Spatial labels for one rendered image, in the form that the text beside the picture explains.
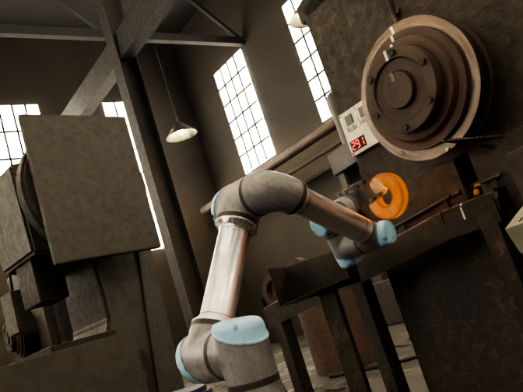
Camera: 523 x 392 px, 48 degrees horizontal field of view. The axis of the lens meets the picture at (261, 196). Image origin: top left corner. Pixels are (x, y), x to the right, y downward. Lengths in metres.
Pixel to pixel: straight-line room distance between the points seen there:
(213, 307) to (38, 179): 2.73
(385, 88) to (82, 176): 2.64
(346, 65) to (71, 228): 2.25
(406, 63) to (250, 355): 1.10
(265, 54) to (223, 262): 10.85
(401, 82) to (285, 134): 9.88
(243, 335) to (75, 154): 3.09
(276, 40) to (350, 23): 9.54
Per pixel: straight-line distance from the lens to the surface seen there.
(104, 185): 4.23
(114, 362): 3.71
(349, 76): 2.44
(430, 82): 1.90
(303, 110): 11.37
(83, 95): 11.06
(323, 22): 2.55
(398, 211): 1.99
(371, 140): 2.34
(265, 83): 12.20
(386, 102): 2.02
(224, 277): 1.46
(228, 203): 1.55
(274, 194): 1.48
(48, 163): 4.11
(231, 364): 1.29
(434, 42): 1.97
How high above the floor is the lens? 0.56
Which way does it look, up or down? 11 degrees up
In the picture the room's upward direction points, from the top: 18 degrees counter-clockwise
